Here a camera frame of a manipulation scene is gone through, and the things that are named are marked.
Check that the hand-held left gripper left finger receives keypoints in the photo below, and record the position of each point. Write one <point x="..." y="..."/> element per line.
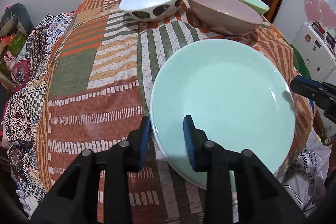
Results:
<point x="145" y="140"/>

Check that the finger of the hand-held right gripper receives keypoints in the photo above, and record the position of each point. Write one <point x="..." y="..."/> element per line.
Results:
<point x="302" y="86"/>

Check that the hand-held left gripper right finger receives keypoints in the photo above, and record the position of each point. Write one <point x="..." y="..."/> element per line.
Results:
<point x="188" y="142"/>

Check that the mint green plate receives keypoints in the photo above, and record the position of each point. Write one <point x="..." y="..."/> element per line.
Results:
<point x="223" y="98"/>

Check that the pink bowl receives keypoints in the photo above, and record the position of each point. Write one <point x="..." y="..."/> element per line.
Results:
<point x="223" y="8"/>

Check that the green plastic chair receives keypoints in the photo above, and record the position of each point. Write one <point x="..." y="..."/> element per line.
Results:
<point x="302" y="61"/>

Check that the white cabinet with stickers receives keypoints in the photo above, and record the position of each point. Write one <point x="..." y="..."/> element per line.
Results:
<point x="309" y="50"/>

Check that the striped patchwork tablecloth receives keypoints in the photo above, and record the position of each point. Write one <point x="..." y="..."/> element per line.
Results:
<point x="105" y="82"/>

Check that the white printed plastic bag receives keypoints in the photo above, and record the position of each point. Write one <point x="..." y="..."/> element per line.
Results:
<point x="307" y="174"/>

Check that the patterned blanket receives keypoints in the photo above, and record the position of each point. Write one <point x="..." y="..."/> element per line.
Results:
<point x="23" y="98"/>

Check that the pink bunny toy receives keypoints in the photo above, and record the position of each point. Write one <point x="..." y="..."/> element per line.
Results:
<point x="10" y="61"/>

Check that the green cardboard box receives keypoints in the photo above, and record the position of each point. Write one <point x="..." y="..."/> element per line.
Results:
<point x="16" y="41"/>

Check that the grey plush toy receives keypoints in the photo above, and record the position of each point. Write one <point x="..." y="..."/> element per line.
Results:
<point x="15" y="16"/>

